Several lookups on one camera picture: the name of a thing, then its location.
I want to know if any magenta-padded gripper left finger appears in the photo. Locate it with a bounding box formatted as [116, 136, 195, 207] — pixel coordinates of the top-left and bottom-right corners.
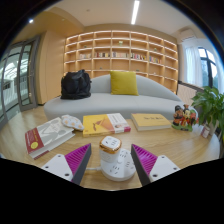
[41, 143, 92, 186]

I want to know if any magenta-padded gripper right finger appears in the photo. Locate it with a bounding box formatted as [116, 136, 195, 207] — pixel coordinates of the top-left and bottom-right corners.
[130, 143, 181, 187]

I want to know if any red and grey book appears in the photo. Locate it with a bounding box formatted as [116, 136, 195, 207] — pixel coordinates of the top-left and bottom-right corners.
[24, 116, 76, 161]

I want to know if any round white power strip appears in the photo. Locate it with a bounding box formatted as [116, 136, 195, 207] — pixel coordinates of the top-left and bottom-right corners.
[99, 148, 137, 183]

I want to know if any white orange-dotted pouch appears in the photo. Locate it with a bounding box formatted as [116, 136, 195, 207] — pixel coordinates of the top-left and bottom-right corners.
[60, 114, 86, 132]

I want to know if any plain yellow book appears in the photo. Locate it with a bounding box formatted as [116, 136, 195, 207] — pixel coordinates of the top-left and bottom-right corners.
[130, 112, 173, 132]

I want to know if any colourful three-figure figurine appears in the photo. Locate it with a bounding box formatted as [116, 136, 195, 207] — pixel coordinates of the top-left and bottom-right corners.
[171, 103, 199, 133]

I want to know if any small white and red cup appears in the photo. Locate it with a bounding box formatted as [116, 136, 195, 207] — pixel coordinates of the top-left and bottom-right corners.
[200, 124, 212, 140]

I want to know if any yellow and orange book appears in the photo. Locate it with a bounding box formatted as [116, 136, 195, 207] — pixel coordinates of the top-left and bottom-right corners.
[81, 112, 132, 138]

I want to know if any grey curved sofa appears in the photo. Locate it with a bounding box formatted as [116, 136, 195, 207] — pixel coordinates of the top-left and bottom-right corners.
[43, 73, 185, 123]

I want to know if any green potted plant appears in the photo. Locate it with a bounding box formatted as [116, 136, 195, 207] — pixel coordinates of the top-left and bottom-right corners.
[190, 85, 224, 143]

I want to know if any black backpack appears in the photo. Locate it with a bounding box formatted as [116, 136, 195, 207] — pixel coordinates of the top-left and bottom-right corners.
[59, 68, 93, 101]

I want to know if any yellow cushion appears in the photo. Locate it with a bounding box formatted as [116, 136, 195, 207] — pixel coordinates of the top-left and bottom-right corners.
[109, 70, 140, 97]

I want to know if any grey-framed glass door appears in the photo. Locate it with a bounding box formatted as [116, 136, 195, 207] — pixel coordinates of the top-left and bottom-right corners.
[0, 35, 41, 126]

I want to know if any white sheer curtain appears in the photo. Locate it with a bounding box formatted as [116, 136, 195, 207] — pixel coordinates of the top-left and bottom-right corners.
[184, 44, 204, 89]

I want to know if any arched dark-framed window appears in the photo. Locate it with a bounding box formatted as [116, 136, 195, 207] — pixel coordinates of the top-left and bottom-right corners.
[197, 47, 221, 91]

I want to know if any long ceiling light strip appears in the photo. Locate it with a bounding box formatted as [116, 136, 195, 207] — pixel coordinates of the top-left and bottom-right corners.
[130, 0, 141, 26]

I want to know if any white power strip cable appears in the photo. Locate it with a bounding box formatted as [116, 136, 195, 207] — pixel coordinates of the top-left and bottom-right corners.
[85, 165, 102, 173]

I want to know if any wooden wall shelf unit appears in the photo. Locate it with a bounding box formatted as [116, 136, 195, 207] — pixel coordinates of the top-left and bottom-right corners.
[62, 29, 180, 95]

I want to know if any white wall air conditioner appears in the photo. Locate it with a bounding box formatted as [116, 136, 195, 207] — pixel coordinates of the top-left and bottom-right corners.
[179, 27, 198, 43]

